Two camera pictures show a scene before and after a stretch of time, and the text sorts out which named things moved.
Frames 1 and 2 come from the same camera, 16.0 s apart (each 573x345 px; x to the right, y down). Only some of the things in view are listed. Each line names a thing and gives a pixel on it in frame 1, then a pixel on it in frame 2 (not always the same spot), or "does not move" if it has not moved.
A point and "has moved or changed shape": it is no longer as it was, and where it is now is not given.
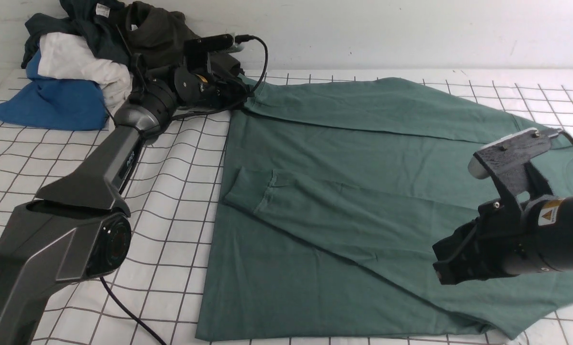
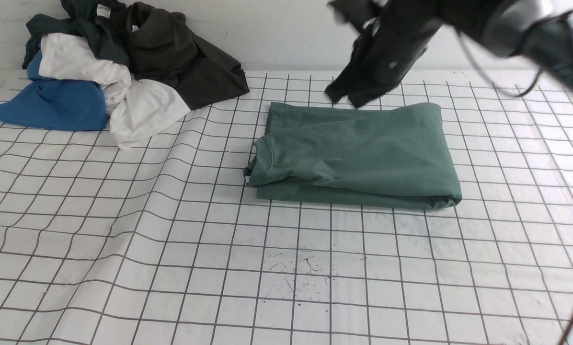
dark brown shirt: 156,36 does not move
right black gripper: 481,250 to 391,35
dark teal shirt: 102,23 does not move
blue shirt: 48,103 does not move
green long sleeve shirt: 330,196 has moved or changed shape
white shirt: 68,57 does not move
